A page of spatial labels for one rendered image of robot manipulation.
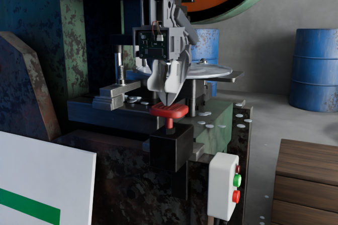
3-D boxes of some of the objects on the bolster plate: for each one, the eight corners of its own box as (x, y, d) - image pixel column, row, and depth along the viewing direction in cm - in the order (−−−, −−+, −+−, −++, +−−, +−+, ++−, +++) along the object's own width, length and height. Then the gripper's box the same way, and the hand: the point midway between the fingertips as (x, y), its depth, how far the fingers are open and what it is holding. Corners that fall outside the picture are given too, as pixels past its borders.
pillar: (123, 84, 94) (122, 39, 90) (119, 85, 92) (118, 39, 88) (118, 83, 95) (116, 39, 91) (114, 84, 93) (112, 39, 89)
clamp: (144, 96, 90) (143, 63, 87) (111, 110, 75) (109, 71, 73) (127, 94, 92) (126, 62, 90) (92, 108, 78) (89, 69, 75)
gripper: (125, -11, 49) (130, 111, 54) (175, -14, 45) (174, 117, 51) (151, -6, 57) (152, 100, 62) (194, -9, 53) (192, 105, 58)
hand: (169, 98), depth 58 cm, fingers closed, pressing on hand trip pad
